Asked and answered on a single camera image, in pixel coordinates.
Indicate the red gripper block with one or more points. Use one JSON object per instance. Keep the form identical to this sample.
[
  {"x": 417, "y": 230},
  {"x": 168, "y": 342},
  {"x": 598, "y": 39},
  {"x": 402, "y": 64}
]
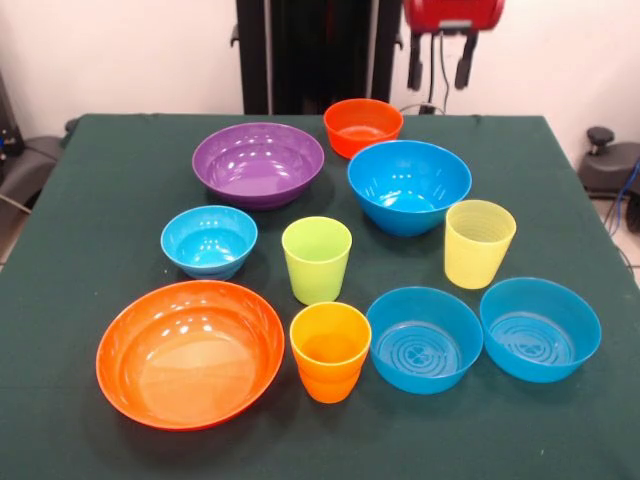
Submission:
[{"x": 450, "y": 12}]

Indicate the large deep blue bowl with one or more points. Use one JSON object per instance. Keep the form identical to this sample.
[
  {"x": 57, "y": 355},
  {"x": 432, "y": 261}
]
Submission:
[{"x": 390, "y": 175}]

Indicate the small red-orange bowl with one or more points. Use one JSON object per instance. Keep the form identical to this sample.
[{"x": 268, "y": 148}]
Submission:
[{"x": 350, "y": 140}]

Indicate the yellow cup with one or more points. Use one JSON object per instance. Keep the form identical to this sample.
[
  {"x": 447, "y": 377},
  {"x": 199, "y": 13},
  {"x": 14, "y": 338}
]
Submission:
[{"x": 475, "y": 260}]

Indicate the purple bowl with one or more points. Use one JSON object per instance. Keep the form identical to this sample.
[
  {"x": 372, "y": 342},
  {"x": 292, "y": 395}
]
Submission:
[{"x": 257, "y": 170}]

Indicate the green cup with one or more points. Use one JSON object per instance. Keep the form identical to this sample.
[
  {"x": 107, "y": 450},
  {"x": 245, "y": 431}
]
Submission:
[{"x": 315, "y": 280}]

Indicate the small light blue bowl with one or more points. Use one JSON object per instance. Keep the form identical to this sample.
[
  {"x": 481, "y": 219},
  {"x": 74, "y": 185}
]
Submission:
[{"x": 210, "y": 245}]

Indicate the orange cup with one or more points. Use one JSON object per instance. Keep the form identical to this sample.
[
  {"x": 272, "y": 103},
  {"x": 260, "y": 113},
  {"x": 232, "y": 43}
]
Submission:
[{"x": 327, "y": 370}]

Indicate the large orange bowl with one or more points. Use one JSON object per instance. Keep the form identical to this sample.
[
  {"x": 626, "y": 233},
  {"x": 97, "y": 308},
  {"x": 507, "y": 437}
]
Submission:
[{"x": 190, "y": 360}]

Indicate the dark green table cloth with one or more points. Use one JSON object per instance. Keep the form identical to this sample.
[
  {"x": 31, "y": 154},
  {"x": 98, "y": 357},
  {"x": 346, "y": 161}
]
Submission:
[{"x": 75, "y": 250}]

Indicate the black equipment box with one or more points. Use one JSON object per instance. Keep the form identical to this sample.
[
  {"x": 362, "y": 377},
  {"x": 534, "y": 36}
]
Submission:
[{"x": 7, "y": 120}]

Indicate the black pedestal foot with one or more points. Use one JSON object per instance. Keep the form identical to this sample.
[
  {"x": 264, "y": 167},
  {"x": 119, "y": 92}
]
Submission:
[
  {"x": 610, "y": 170},
  {"x": 30, "y": 165}
]

